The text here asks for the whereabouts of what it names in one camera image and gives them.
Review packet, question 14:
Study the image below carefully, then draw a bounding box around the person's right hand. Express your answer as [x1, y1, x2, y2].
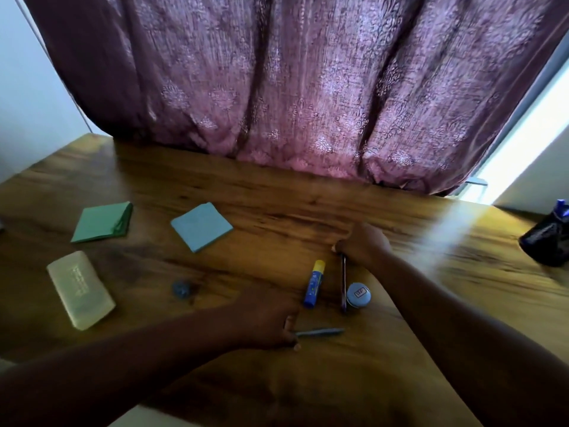
[331, 221, 394, 270]

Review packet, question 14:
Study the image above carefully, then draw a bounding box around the person's left hand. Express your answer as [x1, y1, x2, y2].
[233, 286, 303, 352]

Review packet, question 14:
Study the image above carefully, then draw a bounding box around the clear pen blue cap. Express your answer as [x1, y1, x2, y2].
[338, 253, 349, 314]

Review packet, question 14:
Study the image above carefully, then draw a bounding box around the round blue tape tin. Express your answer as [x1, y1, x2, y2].
[346, 282, 372, 309]

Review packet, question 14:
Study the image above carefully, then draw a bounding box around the long blue pen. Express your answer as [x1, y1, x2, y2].
[294, 327, 346, 339]

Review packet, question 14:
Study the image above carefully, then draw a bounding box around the blue glue stick yellow cap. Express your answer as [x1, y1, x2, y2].
[303, 260, 327, 309]

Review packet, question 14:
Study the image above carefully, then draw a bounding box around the blue sticky note pad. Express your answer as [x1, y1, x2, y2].
[170, 202, 234, 254]

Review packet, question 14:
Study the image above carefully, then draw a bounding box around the translucent yellow pencil case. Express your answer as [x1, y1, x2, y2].
[46, 250, 117, 332]

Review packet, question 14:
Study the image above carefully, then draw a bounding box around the green sticky note pad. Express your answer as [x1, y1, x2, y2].
[70, 200, 134, 244]

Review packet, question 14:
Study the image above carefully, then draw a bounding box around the person's right forearm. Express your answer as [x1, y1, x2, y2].
[366, 248, 569, 427]

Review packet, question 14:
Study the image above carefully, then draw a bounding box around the person's left forearm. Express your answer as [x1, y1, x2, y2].
[0, 302, 250, 427]

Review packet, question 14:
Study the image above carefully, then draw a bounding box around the black mesh pen holder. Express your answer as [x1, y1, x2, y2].
[518, 208, 569, 268]

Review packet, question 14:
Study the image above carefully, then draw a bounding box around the purple patterned curtain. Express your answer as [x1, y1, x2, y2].
[21, 0, 569, 196]

